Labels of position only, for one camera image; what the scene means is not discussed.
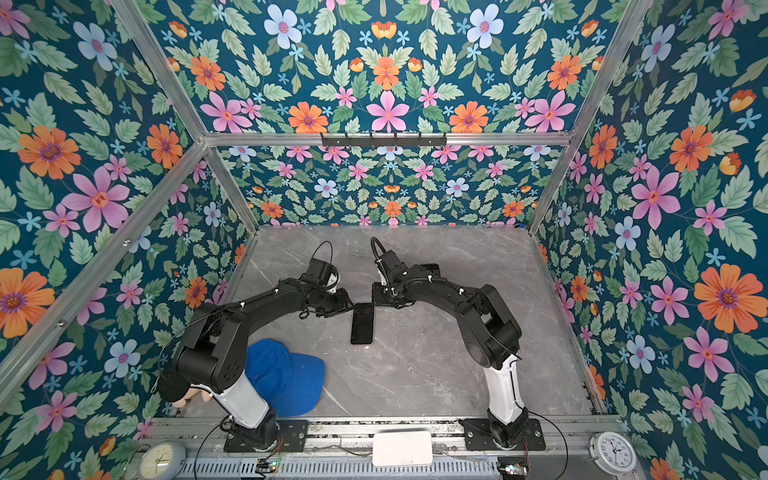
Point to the blue cap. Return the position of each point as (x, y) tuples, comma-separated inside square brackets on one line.
[(291, 383)]

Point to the round clock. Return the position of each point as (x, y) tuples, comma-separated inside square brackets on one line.
[(612, 453), (162, 461)]

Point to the left round clock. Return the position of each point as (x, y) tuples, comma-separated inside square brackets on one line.
[(162, 461)]

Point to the white box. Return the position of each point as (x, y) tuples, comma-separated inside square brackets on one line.
[(403, 448)]

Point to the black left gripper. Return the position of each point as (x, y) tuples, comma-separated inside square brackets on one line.
[(343, 304)]

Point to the black hook rail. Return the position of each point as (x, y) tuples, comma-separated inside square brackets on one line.
[(371, 140)]

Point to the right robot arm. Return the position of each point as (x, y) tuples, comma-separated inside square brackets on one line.
[(490, 332)]

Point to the pink phone case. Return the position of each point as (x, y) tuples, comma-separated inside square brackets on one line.
[(362, 327)]

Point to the plush doll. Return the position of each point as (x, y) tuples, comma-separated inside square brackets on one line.
[(175, 389)]

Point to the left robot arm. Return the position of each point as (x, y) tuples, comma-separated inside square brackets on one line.
[(213, 351)]

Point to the black phone case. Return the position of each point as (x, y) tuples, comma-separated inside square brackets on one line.
[(432, 268)]

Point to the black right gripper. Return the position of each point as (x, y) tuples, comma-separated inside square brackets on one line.
[(376, 294)]

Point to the right round clock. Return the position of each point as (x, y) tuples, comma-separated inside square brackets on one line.
[(612, 453)]

